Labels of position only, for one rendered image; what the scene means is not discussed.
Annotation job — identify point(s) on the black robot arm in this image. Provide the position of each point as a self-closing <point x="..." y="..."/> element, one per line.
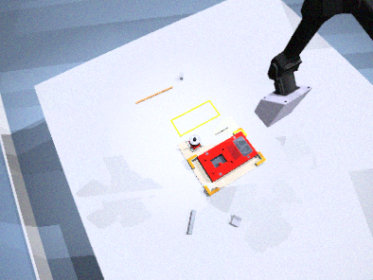
<point x="314" y="14"/>

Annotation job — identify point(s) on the grey cylinder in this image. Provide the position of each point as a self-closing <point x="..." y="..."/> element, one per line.
<point x="190" y="230"/>

